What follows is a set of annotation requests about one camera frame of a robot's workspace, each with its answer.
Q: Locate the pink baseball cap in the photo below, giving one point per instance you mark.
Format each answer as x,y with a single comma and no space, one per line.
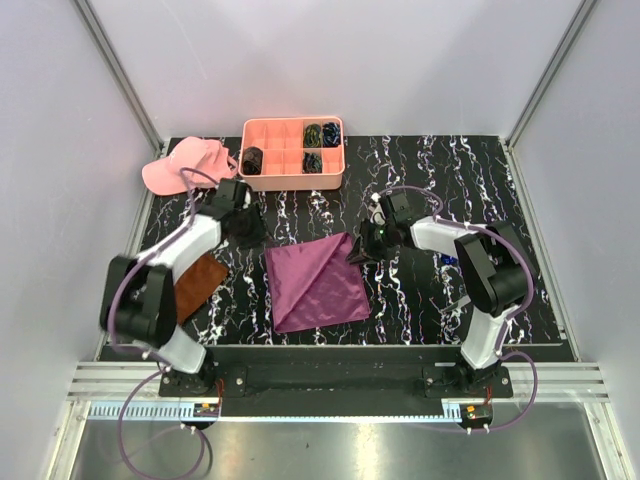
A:
193,163

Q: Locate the pink divided organizer box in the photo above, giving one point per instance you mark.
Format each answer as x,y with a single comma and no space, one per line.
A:
300,153

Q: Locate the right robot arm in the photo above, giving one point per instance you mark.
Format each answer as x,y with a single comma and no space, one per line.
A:
496,272

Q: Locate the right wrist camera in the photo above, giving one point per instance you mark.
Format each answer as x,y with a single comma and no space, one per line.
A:
390,209

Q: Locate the blue small object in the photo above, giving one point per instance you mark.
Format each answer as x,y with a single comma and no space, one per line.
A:
448,260

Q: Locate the silver knife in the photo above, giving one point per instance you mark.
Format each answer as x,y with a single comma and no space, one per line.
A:
455,305

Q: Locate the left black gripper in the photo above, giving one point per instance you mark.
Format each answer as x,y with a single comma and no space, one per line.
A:
260,233

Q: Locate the dark rolled sock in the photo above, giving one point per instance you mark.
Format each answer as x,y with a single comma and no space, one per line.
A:
252,161

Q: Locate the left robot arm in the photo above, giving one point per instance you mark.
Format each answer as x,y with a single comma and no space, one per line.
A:
139,309

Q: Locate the brown cloth napkin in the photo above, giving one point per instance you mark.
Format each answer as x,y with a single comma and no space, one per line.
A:
197,284

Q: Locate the purple cloth napkin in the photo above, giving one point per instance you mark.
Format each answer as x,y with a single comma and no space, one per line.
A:
312,285

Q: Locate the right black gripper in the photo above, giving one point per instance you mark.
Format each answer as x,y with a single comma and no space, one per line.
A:
363,251

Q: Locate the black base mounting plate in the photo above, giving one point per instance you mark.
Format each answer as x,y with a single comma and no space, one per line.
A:
336,381

